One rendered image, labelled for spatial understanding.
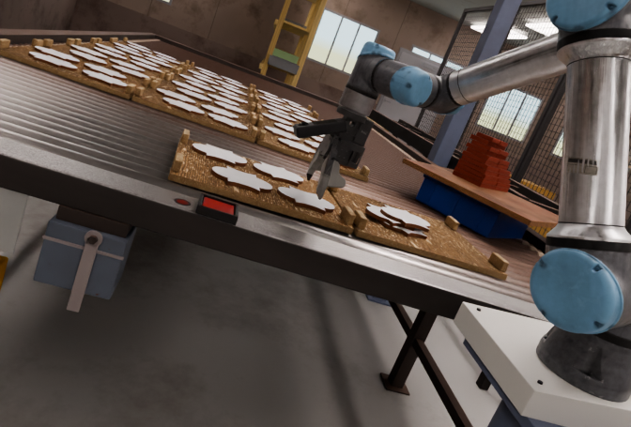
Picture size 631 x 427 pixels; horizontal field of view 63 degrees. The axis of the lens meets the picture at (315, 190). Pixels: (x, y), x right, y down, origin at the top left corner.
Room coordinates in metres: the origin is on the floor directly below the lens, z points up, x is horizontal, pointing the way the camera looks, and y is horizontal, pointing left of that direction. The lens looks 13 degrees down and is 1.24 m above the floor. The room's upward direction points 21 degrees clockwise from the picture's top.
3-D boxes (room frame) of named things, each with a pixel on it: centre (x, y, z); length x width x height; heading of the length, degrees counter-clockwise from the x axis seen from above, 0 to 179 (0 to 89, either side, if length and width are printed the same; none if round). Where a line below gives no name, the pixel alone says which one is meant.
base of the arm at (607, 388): (0.82, -0.53, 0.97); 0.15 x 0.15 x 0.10
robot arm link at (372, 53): (1.17, -0.02, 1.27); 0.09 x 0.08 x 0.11; 42
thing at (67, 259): (0.87, 0.35, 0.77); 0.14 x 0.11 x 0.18; 103
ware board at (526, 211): (1.88, -0.61, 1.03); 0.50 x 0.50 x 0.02; 49
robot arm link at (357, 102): (1.17, -0.01, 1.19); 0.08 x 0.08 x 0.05
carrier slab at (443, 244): (1.32, -0.26, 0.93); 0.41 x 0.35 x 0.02; 107
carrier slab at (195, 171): (1.21, 0.14, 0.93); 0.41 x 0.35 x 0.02; 106
